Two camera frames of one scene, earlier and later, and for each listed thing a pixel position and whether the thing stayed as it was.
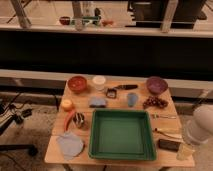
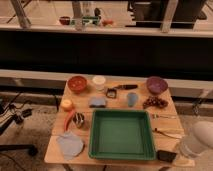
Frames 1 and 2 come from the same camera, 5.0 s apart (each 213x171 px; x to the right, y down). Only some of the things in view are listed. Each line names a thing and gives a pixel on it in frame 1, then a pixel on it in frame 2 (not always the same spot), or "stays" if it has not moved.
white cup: [99, 81] stays
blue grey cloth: [71, 145] stays
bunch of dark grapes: [154, 100] stays
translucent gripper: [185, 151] → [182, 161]
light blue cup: [132, 99] stays
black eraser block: [168, 145] → [167, 156]
